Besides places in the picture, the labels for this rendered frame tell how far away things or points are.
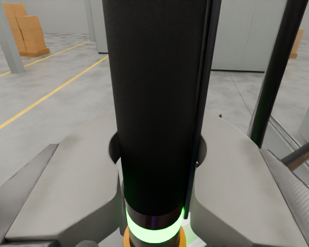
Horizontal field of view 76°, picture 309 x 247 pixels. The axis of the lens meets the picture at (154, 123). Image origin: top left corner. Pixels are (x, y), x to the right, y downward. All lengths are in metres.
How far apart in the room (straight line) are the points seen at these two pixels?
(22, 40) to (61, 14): 6.09
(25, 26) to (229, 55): 6.48
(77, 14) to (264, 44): 10.64
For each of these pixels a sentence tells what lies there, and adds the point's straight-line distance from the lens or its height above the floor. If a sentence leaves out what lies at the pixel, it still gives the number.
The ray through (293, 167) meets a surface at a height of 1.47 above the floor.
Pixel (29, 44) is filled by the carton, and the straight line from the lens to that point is 8.49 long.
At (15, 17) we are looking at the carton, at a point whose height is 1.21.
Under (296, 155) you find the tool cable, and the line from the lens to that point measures 0.29.
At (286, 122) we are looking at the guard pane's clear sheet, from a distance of 1.37.
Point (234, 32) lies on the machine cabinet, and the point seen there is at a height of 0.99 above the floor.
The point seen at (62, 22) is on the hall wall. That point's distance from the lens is 14.37.
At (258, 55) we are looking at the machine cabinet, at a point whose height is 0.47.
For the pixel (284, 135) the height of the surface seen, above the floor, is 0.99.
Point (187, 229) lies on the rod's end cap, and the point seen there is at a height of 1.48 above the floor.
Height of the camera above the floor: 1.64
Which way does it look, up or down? 32 degrees down
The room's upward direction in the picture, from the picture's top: straight up
